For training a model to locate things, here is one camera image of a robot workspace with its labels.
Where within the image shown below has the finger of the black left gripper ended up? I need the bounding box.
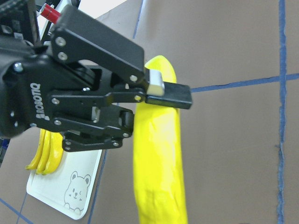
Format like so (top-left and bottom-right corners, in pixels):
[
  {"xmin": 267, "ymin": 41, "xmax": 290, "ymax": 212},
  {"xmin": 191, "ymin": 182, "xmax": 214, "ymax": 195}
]
[
  {"xmin": 61, "ymin": 131, "xmax": 124, "ymax": 152},
  {"xmin": 51, "ymin": 5, "xmax": 192, "ymax": 109}
]

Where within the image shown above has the red cylinder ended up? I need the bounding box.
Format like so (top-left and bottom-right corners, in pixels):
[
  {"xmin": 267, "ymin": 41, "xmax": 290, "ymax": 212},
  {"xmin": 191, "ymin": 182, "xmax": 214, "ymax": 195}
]
[{"xmin": 40, "ymin": 3, "xmax": 61, "ymax": 24}]

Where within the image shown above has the white bear tray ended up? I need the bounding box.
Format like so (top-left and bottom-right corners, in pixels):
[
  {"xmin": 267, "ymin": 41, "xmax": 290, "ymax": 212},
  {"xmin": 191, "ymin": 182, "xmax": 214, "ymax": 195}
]
[{"xmin": 27, "ymin": 150, "xmax": 102, "ymax": 220}]

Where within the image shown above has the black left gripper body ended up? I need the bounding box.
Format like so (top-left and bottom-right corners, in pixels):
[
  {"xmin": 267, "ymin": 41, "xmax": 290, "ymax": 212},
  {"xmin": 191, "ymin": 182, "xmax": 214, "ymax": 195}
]
[{"xmin": 0, "ymin": 36, "xmax": 134, "ymax": 140}]

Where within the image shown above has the yellow banana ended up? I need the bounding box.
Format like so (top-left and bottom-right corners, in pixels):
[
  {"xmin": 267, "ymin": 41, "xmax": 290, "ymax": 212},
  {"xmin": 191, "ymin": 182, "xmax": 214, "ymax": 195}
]
[
  {"xmin": 36, "ymin": 131, "xmax": 54, "ymax": 175},
  {"xmin": 25, "ymin": 129, "xmax": 46, "ymax": 170},
  {"xmin": 42, "ymin": 132, "xmax": 64, "ymax": 175},
  {"xmin": 132, "ymin": 55, "xmax": 189, "ymax": 224}
]

